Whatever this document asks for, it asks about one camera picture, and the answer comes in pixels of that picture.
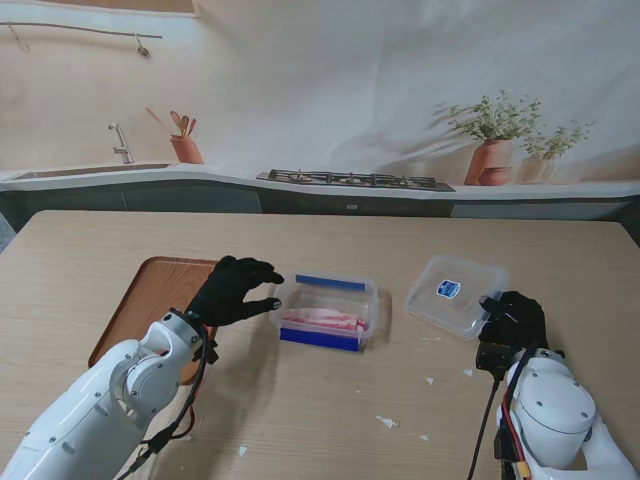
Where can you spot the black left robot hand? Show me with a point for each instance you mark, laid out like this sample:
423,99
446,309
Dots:
225,295

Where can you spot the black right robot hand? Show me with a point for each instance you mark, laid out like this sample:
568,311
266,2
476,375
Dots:
520,320

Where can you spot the clear lid with blue label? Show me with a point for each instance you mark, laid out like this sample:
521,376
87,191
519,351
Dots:
450,290

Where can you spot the clear container with blue clips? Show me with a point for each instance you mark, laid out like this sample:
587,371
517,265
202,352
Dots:
320,340

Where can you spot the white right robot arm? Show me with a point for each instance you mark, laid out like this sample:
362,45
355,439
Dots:
550,410

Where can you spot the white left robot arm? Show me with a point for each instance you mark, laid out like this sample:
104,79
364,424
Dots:
75,415

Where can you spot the brown wooden tray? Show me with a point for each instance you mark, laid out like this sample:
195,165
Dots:
150,300

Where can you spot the large white paper scrap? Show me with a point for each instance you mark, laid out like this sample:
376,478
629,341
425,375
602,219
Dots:
387,422

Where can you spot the printed kitchen backdrop cloth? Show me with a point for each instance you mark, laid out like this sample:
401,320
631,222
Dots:
320,75

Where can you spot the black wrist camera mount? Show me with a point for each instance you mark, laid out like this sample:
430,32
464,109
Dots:
492,357

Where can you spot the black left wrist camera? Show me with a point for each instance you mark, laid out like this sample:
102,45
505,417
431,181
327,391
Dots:
212,352

